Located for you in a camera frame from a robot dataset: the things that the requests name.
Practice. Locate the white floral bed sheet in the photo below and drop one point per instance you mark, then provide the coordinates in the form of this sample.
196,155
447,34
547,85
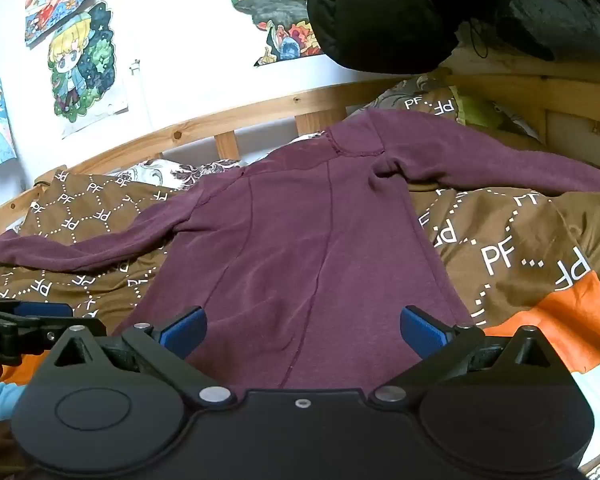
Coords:
155,172

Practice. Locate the blond cartoon figure wall poster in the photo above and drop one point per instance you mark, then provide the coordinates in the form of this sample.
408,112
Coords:
82,75

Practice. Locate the wooden bed frame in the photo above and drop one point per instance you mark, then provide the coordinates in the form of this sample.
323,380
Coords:
180,135

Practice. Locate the black fuzzy cloth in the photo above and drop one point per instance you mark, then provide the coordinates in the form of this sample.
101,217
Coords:
555,10

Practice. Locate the yellow-green pillow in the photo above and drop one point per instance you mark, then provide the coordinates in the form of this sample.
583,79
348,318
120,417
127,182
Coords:
480,110

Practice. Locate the landscape drawing wall poster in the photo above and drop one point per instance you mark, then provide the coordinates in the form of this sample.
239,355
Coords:
275,10

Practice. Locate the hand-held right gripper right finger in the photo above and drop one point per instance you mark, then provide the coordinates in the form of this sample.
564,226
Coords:
422,330

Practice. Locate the maroon long-sleeve sweater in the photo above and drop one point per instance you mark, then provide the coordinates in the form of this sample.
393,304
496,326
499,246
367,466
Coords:
280,240

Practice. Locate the red cartoon wall poster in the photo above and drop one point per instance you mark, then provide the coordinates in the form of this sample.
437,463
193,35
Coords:
60,0

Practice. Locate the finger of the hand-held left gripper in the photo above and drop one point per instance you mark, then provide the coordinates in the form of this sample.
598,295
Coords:
40,335
40,309

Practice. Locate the brown letter-print blanket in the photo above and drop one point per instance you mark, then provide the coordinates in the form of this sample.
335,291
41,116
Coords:
505,240

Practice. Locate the white wall pipe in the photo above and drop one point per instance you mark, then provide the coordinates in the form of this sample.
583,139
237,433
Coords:
136,66

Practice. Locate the black puffy jacket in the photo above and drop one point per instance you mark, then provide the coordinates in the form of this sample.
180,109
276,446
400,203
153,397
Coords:
380,10

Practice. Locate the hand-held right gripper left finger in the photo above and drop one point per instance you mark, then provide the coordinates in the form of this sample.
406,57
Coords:
185,331

